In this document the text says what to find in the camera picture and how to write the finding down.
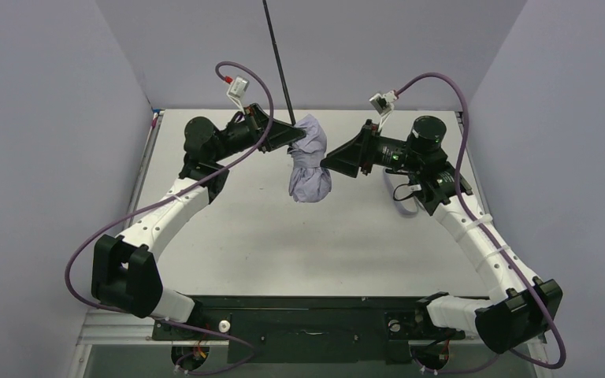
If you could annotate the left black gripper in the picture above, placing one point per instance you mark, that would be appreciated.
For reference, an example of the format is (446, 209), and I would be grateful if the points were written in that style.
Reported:
(261, 129)

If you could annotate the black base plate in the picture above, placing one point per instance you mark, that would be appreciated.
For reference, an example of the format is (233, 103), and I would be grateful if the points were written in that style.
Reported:
(322, 329)

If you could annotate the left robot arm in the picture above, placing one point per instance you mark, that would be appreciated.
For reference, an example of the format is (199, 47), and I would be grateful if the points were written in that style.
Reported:
(125, 272)

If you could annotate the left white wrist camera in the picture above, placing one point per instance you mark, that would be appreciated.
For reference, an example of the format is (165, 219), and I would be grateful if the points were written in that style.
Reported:
(237, 87)

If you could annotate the purple umbrella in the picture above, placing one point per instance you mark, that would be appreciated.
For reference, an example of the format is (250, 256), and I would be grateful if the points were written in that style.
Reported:
(309, 182)

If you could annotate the purple umbrella case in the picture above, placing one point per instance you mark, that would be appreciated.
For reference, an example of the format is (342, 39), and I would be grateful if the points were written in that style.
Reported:
(407, 208)

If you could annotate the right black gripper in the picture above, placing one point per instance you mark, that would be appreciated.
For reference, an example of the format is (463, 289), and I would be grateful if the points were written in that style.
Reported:
(364, 149)

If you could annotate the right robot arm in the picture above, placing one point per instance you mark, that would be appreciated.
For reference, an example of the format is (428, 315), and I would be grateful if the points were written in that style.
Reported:
(519, 303)

